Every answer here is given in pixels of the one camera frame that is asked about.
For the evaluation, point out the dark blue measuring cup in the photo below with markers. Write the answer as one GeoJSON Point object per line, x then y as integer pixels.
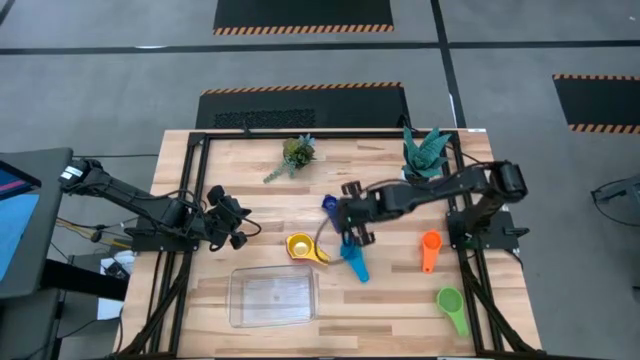
{"type": "Point", "coordinates": [329, 203]}

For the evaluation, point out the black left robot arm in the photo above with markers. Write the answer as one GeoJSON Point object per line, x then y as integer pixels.
{"type": "Point", "coordinates": [125, 192]}

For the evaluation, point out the black monitor with colourful screen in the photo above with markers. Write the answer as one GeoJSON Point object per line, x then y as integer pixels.
{"type": "Point", "coordinates": [15, 182]}

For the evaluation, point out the succulent plant in black pot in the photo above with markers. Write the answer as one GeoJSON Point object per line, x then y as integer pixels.
{"type": "Point", "coordinates": [299, 154]}

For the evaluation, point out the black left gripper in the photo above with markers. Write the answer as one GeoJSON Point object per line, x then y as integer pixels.
{"type": "Point", "coordinates": [220, 220]}

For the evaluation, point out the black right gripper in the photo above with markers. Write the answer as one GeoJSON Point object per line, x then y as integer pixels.
{"type": "Point", "coordinates": [362, 212]}

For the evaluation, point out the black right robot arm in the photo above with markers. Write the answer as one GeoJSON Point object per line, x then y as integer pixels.
{"type": "Point", "coordinates": [450, 187]}

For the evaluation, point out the clear plastic basket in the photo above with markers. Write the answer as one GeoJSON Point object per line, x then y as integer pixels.
{"type": "Point", "coordinates": [272, 297]}

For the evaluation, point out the light blue measuring cup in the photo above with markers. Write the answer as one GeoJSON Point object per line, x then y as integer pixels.
{"type": "Point", "coordinates": [356, 260]}

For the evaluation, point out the green measuring cup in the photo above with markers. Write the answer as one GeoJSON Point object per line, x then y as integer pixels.
{"type": "Point", "coordinates": [451, 301]}

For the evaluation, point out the aloe plant in white pot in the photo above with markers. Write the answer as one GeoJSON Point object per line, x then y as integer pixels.
{"type": "Point", "coordinates": [422, 155]}

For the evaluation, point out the white paper sheet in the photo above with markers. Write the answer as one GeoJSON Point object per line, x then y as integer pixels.
{"type": "Point", "coordinates": [110, 307]}

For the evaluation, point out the grey side desk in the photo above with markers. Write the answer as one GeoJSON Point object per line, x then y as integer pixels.
{"type": "Point", "coordinates": [50, 225]}

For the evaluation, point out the orange measuring cup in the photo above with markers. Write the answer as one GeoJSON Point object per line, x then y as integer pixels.
{"type": "Point", "coordinates": [430, 245]}

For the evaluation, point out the blue panel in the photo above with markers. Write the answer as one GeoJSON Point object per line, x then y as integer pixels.
{"type": "Point", "coordinates": [15, 230]}

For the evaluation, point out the black mat with striped edge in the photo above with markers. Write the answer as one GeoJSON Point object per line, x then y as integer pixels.
{"type": "Point", "coordinates": [600, 102]}
{"type": "Point", "coordinates": [350, 107]}
{"type": "Point", "coordinates": [300, 12]}

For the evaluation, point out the yellow measuring cup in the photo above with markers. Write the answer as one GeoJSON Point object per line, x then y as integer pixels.
{"type": "Point", "coordinates": [300, 247]}

